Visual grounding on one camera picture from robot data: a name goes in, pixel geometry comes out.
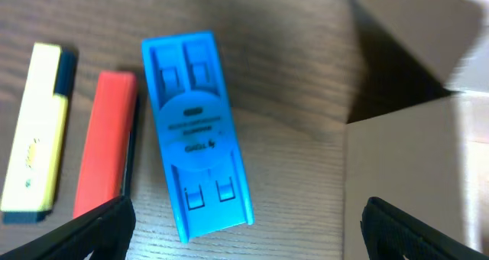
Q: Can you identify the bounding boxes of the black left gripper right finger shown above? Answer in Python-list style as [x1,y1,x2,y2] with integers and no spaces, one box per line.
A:
[361,197,488,260]

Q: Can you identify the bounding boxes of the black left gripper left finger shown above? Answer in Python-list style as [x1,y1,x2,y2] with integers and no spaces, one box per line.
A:
[1,196,136,260]

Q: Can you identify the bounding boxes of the red stapler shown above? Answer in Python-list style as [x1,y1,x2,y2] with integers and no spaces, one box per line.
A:
[73,71,138,218]

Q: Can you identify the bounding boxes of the yellow highlighter pen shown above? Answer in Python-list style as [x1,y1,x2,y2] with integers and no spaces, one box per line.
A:
[1,43,76,224]

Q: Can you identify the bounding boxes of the blue plastic staple remover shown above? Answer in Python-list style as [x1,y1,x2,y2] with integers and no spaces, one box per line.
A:
[141,31,254,243]

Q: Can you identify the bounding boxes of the brown cardboard box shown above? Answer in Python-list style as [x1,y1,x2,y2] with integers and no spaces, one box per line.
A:
[343,0,488,259]

